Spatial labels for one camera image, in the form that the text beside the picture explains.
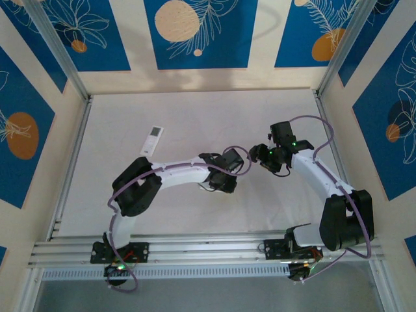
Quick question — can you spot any long white remote control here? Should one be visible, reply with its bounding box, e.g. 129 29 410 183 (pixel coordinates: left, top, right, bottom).
139 125 165 156

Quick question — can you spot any aluminium cross rail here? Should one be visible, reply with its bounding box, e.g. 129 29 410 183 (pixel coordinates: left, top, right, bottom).
27 232 386 267

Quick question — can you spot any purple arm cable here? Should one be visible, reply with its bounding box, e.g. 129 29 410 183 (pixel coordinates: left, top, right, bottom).
105 146 253 293
288 115 374 283

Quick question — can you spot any aluminium corner post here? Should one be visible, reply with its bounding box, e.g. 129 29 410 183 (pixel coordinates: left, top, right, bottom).
23 0 92 102
317 0 380 97

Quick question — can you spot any right thin black gripper cable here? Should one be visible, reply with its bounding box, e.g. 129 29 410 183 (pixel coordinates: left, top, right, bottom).
271 164 292 177

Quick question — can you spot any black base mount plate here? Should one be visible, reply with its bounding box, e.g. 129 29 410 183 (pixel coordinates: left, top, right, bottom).
263 238 322 263
90 242 150 265

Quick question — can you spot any right black controller board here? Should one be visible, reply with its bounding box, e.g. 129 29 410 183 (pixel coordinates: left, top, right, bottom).
287 262 318 284

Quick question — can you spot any left aluminium corner post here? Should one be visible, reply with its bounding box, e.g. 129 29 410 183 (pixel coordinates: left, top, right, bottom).
23 0 92 102

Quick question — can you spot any grey slotted cable duct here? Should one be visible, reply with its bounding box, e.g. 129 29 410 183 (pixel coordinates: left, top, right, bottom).
40 263 290 281

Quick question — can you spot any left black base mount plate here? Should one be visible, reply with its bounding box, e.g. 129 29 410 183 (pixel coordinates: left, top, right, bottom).
90 242 150 265

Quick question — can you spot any black controller board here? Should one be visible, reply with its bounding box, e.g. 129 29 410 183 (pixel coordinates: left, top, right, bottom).
103 263 131 287
287 262 318 284

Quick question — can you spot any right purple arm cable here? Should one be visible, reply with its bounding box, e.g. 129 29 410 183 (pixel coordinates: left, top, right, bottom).
288 115 374 283

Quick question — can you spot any right aluminium table side rail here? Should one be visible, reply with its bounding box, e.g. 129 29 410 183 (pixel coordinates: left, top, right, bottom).
312 89 367 234

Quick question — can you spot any left aluminium table side rail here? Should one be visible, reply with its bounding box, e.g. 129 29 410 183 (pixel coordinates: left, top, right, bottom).
47 96 95 241

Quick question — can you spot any right aluminium corner post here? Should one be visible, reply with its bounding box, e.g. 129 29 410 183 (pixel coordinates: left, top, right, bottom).
317 0 380 97

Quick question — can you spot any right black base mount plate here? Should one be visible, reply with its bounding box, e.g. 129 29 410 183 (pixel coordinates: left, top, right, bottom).
263 238 322 263

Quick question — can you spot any left black controller board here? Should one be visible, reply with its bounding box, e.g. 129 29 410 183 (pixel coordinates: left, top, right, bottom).
103 263 131 287

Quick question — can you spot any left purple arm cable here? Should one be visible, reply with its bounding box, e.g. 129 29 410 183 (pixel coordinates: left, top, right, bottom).
105 146 253 293

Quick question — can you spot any aluminium table side rail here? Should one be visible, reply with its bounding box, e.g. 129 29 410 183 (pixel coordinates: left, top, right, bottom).
47 96 95 241
312 89 367 234

